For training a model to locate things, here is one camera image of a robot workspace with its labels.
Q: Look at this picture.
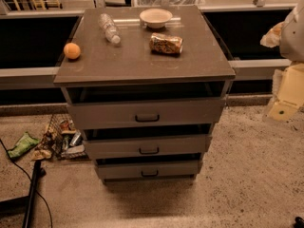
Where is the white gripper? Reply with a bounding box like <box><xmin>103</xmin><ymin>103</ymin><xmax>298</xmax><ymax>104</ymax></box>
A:
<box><xmin>260</xmin><ymin>22</ymin><xmax>304</xmax><ymax>122</ymax></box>

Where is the grey bottom drawer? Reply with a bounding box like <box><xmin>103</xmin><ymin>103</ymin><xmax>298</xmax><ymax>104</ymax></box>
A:
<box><xmin>95</xmin><ymin>161</ymin><xmax>200</xmax><ymax>180</ymax></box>

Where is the grey drawer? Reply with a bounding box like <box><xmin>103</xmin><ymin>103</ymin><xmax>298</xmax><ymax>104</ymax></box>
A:
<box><xmin>67</xmin><ymin>99</ymin><xmax>224</xmax><ymax>130</ymax></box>
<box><xmin>95</xmin><ymin>161</ymin><xmax>200</xmax><ymax>180</ymax></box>
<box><xmin>84</xmin><ymin>134</ymin><xmax>212</xmax><ymax>160</ymax></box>

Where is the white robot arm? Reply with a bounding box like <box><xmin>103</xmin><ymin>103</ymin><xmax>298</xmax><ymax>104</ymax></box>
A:
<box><xmin>260</xmin><ymin>0</ymin><xmax>304</xmax><ymax>121</ymax></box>

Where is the grey middle drawer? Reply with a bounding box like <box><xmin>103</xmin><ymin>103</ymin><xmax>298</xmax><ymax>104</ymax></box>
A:
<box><xmin>84</xmin><ymin>134</ymin><xmax>212</xmax><ymax>160</ymax></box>

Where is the grey drawer cabinet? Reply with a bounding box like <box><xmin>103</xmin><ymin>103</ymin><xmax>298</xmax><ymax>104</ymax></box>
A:
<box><xmin>54</xmin><ymin>6</ymin><xmax>235</xmax><ymax>182</ymax></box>

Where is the grey top drawer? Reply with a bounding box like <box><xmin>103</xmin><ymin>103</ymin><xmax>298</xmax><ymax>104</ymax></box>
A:
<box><xmin>67</xmin><ymin>99</ymin><xmax>224</xmax><ymax>130</ymax></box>

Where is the grey metal railing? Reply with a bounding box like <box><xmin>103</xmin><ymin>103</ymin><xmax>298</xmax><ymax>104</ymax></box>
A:
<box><xmin>0</xmin><ymin>59</ymin><xmax>291</xmax><ymax>90</ymax></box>

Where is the crushed orange soda can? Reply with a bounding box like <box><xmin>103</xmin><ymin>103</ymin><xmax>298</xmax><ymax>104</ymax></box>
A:
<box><xmin>149</xmin><ymin>33</ymin><xmax>183</xmax><ymax>54</ymax></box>

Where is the white bowl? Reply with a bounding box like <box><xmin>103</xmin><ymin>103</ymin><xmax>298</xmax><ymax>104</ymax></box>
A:
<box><xmin>140</xmin><ymin>9</ymin><xmax>173</xmax><ymax>29</ymax></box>

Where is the clear plastic water bottle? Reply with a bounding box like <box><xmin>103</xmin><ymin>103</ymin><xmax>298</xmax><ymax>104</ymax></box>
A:
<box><xmin>98</xmin><ymin>13</ymin><xmax>121</xmax><ymax>45</ymax></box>

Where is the orange ball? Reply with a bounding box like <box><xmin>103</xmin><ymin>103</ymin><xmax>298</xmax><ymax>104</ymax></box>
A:
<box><xmin>64</xmin><ymin>43</ymin><xmax>81</xmax><ymax>60</ymax></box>

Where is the crumpled snack wrapper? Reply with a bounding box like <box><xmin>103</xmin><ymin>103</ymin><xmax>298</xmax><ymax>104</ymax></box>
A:
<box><xmin>31</xmin><ymin>123</ymin><xmax>58</xmax><ymax>162</ymax></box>

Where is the green chip bag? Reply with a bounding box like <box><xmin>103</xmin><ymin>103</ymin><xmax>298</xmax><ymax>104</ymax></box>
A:
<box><xmin>8</xmin><ymin>132</ymin><xmax>40</xmax><ymax>160</ymax></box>

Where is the wire basket with trash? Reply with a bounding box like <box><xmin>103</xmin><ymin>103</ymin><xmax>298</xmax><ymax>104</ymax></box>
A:
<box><xmin>47</xmin><ymin>114</ymin><xmax>86</xmax><ymax>160</ymax></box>

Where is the black cable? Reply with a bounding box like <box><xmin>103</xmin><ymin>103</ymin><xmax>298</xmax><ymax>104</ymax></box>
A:
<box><xmin>0</xmin><ymin>138</ymin><xmax>53</xmax><ymax>228</ymax></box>

